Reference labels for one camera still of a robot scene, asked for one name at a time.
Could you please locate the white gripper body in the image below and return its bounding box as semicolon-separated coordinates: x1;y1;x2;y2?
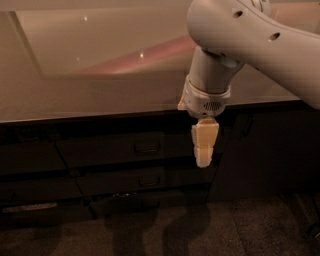
181;77;231;119

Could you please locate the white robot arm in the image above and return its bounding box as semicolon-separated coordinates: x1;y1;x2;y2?
178;0;320;168

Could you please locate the dark left top drawer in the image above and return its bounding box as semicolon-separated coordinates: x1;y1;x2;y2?
0;143;65;175

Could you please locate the dark left middle drawer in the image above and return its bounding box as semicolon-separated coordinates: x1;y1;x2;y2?
0;178;81;202

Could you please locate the dark left bottom drawer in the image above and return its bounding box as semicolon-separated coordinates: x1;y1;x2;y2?
0;202;95;230

